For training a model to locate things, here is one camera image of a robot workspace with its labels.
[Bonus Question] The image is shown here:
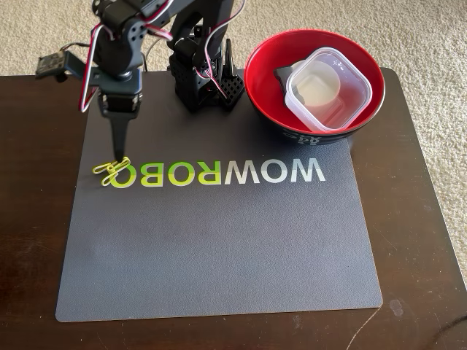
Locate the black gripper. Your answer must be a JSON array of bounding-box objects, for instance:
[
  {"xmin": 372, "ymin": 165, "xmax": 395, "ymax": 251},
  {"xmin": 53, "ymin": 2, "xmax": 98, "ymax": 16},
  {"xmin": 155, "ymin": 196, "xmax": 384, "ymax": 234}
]
[{"xmin": 96, "ymin": 69, "xmax": 144, "ymax": 162}]

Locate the yellow-green clip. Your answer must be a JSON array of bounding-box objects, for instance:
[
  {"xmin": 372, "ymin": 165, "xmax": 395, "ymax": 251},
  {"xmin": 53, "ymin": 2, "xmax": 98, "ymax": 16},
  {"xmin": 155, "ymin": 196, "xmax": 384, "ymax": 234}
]
[{"xmin": 91, "ymin": 155, "xmax": 131, "ymax": 187}]

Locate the clear plastic square container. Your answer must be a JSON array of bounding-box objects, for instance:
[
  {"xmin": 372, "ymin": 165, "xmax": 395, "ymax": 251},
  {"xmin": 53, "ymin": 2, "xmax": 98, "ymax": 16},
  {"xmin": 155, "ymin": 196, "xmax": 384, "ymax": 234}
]
[{"xmin": 284, "ymin": 47, "xmax": 373, "ymax": 132}]

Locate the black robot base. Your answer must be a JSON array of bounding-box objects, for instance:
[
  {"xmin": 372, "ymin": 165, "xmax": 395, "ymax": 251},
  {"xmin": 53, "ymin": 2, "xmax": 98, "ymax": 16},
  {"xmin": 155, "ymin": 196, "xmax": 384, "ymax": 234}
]
[{"xmin": 167, "ymin": 38, "xmax": 245, "ymax": 112}]

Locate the red bowl with black outside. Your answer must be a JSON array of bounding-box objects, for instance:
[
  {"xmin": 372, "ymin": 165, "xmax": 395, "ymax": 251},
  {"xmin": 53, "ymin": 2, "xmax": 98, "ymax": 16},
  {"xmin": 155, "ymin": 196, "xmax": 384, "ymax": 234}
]
[{"xmin": 243, "ymin": 30, "xmax": 386, "ymax": 146}]

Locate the grey mat with WOWROBO print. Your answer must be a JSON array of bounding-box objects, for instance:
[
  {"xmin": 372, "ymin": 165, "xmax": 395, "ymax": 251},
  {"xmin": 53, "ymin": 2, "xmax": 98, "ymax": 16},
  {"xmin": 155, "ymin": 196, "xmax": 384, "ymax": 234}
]
[{"xmin": 54, "ymin": 71, "xmax": 384, "ymax": 324}]

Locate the red white gripper servo wire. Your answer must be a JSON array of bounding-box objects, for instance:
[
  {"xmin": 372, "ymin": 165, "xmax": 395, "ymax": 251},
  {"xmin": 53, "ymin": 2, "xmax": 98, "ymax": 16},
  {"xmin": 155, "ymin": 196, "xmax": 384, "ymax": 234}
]
[{"xmin": 78, "ymin": 7, "xmax": 173, "ymax": 112}]

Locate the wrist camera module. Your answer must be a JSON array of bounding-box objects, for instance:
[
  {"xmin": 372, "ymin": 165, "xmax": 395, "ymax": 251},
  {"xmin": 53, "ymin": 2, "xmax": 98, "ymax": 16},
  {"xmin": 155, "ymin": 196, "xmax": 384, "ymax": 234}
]
[{"xmin": 35, "ymin": 50, "xmax": 105, "ymax": 88}]

